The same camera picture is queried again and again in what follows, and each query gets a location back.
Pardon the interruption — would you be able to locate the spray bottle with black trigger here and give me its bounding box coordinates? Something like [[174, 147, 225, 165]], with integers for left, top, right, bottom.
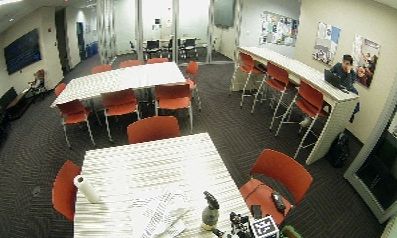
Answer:
[[199, 190, 222, 232]]

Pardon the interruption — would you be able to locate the white marker cube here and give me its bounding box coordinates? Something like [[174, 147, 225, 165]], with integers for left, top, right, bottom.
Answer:
[[250, 215, 280, 238]]

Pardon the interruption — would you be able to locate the white striped cloth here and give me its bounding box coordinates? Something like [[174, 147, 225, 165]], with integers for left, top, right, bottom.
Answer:
[[127, 189, 195, 238]]

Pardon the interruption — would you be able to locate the black remote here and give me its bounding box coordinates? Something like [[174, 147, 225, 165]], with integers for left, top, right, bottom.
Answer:
[[270, 191, 288, 215]]

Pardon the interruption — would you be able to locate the green object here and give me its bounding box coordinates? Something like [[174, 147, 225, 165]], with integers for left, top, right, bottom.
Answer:
[[280, 225, 303, 238]]

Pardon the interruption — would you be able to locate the orange chair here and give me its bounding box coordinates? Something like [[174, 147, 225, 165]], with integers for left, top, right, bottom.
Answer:
[[50, 160, 84, 222], [238, 148, 314, 227], [125, 115, 181, 145]]

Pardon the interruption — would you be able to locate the white paper towel roll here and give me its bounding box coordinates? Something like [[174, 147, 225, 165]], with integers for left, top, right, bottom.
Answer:
[[73, 174, 101, 204]]

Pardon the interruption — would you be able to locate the black backpack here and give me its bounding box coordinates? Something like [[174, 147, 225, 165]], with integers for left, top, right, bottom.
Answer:
[[326, 132, 352, 169]]

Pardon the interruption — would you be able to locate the white framed glass panel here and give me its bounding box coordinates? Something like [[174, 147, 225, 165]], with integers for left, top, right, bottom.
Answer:
[[342, 62, 397, 225]]

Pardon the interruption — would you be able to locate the group of orange chairs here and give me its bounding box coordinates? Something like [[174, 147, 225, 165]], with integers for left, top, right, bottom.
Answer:
[[52, 57, 203, 148]]

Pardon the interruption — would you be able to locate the orange bar stool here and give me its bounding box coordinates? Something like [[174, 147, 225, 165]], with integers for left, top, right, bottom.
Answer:
[[250, 61, 291, 131], [238, 52, 267, 109], [274, 80, 330, 160]]

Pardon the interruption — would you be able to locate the long white counter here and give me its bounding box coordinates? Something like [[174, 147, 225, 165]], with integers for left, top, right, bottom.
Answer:
[[230, 46, 360, 166]]

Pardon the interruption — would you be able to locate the white rectangular table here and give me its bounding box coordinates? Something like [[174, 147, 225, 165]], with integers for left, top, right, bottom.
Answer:
[[49, 61, 187, 108]]

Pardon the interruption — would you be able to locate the black laptop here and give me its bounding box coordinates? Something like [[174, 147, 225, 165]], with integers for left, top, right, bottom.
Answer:
[[322, 68, 350, 94]]

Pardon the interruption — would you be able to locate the group of black chairs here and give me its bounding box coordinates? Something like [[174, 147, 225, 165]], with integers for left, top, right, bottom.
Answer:
[[127, 37, 198, 60]]

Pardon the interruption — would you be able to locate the dark low bench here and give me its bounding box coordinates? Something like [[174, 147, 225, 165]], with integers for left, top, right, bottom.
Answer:
[[0, 86, 32, 157]]

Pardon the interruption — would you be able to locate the chair with red items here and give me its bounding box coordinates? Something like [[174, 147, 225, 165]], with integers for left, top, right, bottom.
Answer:
[[26, 68, 49, 97]]

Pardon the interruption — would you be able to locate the poster with people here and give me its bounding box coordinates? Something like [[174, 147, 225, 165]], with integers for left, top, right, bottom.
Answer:
[[350, 33, 381, 89]]

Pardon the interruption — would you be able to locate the blue and white poster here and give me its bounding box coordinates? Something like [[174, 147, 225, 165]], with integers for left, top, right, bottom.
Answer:
[[310, 21, 342, 67]]

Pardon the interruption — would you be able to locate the blue bin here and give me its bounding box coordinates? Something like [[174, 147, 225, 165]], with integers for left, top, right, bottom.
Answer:
[[85, 40, 99, 58]]

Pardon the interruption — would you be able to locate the bulletin board with papers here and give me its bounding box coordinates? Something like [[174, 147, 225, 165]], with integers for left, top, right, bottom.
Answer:
[[258, 10, 299, 48]]

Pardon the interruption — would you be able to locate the dark wall screen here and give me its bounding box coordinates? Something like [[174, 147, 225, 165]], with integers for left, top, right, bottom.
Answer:
[[2, 27, 42, 76]]

